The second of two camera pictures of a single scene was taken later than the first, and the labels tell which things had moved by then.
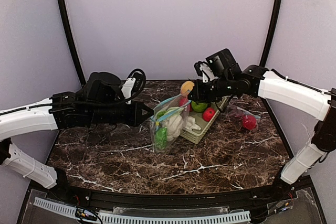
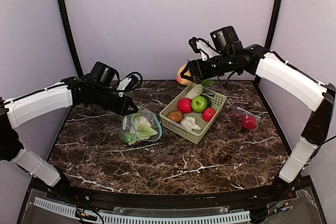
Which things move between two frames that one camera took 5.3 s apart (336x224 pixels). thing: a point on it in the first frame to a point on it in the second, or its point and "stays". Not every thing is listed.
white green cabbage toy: (171, 118) to (142, 127)
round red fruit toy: (184, 101) stays
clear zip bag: (168, 122) to (144, 125)
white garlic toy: (190, 125) stays
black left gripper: (134, 113) to (113, 100)
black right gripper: (199, 92) to (199, 67)
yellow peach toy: (187, 87) to (182, 81)
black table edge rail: (251, 198) stays
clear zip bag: (249, 121) stays
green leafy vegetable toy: (161, 138) to (129, 137)
